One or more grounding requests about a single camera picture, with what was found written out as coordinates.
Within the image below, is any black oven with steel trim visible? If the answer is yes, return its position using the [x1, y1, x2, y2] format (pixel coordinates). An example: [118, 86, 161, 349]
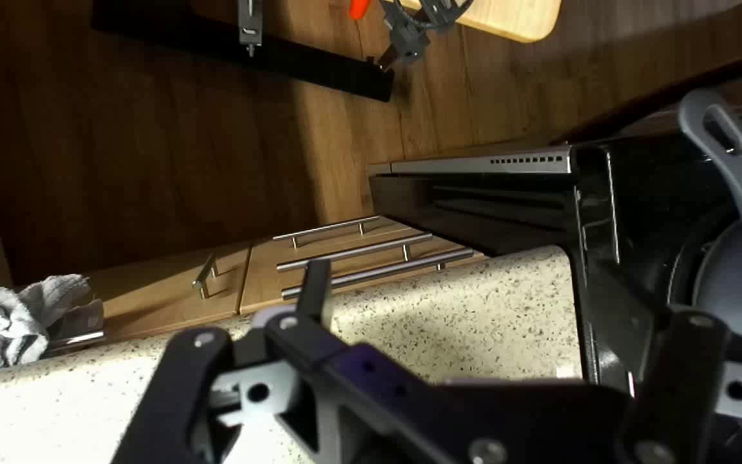
[367, 126, 742, 407]

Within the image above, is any small metal bracket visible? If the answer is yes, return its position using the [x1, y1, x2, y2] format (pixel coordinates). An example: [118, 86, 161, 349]
[235, 0, 265, 59]

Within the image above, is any gray plastic utensil with hole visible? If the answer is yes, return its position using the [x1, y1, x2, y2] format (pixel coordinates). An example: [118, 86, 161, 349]
[675, 86, 742, 273]

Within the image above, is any gray metal stand foot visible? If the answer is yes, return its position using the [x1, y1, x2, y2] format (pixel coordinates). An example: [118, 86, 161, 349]
[373, 0, 479, 69]

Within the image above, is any long black flat bar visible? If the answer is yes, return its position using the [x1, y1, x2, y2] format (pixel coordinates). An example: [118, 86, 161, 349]
[91, 0, 396, 107]

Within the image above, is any light wooden board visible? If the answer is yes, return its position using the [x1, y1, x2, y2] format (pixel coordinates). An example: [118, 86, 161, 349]
[395, 0, 565, 48]

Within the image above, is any long steel drawer handle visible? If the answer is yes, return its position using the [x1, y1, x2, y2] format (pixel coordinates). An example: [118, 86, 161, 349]
[279, 245, 479, 303]
[277, 229, 435, 276]
[271, 215, 391, 252]

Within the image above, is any crumpled gray cloth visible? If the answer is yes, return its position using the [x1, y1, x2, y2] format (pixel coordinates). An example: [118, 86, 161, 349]
[0, 272, 106, 381]

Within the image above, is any short steel cabinet handle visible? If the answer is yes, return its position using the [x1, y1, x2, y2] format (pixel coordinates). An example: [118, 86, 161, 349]
[191, 255, 228, 303]

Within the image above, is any wooden lower cabinet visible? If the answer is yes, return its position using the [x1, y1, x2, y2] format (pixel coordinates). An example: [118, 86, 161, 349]
[85, 215, 488, 340]

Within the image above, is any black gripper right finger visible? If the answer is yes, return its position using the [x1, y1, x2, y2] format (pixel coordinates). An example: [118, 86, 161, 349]
[619, 307, 742, 464]

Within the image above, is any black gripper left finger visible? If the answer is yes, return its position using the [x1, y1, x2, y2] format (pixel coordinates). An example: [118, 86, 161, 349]
[110, 255, 477, 464]

